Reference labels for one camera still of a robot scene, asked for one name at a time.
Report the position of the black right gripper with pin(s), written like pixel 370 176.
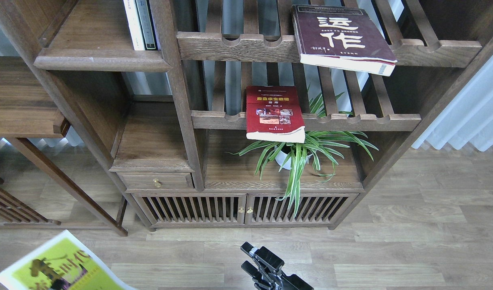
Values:
pixel 268 265

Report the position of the yellow-green book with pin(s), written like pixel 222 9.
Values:
pixel 62 263

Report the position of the dark maroon book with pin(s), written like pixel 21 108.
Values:
pixel 341 37

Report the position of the brass cabinet door knobs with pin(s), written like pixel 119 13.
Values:
pixel 242 209

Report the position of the white plant pot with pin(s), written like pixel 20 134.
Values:
pixel 292 156

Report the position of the brass drawer knob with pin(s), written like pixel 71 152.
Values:
pixel 157 183

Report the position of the green spider plant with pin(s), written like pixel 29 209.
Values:
pixel 325 143

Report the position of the red book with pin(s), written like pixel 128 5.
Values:
pixel 273 114

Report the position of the dark wooden bookshelf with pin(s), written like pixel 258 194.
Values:
pixel 165 114

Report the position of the white curtain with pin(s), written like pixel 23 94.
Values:
pixel 468 119

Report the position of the grey-green upright book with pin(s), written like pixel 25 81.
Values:
pixel 147 26

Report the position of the white upright book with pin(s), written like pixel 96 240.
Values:
pixel 134 25

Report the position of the wooden side table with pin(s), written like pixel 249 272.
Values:
pixel 26 112

